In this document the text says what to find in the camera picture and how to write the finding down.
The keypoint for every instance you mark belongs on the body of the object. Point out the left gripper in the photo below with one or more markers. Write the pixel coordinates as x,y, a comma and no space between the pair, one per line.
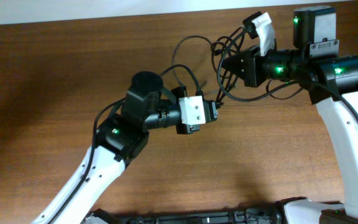
183,128

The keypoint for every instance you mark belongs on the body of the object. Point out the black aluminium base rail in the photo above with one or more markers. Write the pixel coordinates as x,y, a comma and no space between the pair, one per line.
267,213

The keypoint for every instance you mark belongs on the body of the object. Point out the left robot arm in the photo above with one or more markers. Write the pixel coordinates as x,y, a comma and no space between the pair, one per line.
120,138

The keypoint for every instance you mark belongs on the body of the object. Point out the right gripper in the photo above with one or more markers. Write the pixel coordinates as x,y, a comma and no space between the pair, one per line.
250,72

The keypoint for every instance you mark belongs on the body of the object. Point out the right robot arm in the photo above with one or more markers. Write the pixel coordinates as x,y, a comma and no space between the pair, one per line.
331,82

